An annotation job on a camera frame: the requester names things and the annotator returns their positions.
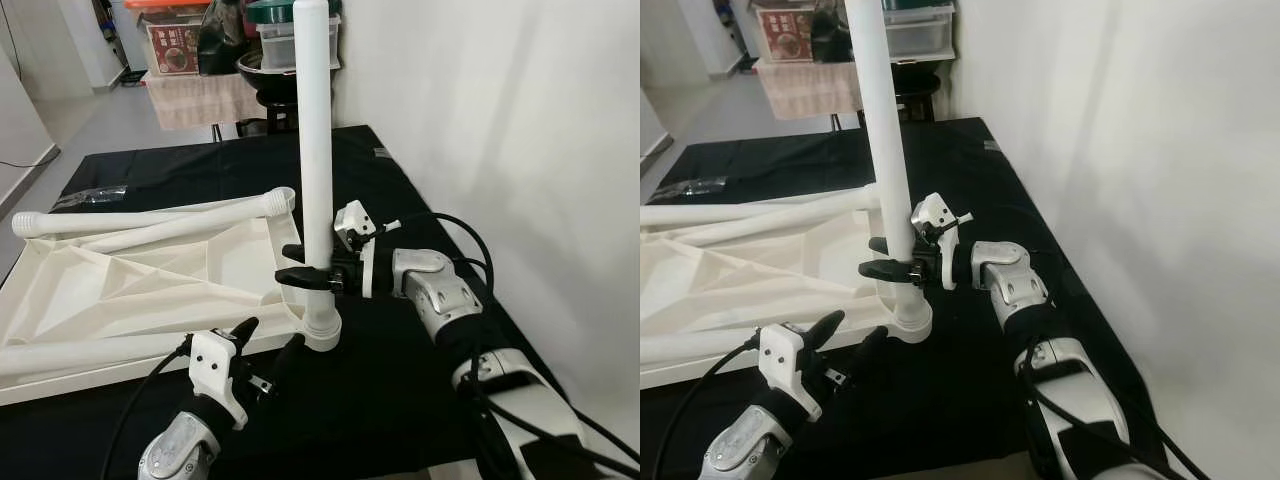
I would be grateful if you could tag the cream plastic table top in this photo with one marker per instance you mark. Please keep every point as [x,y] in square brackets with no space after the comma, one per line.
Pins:
[760,290]
[150,290]

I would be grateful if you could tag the beige side table cloth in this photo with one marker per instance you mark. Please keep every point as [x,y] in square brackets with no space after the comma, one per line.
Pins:
[805,92]
[200,100]

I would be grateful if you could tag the clear plastic bag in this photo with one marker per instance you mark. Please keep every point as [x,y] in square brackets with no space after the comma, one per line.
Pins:
[95,196]
[700,187]

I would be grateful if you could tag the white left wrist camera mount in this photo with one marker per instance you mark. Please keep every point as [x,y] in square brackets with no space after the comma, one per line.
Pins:
[212,365]
[782,358]

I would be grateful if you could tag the black bag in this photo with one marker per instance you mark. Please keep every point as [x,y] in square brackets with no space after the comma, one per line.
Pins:
[222,42]
[830,38]

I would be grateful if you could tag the red printed box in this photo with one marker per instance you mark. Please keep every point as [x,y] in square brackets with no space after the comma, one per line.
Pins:
[173,50]
[783,38]

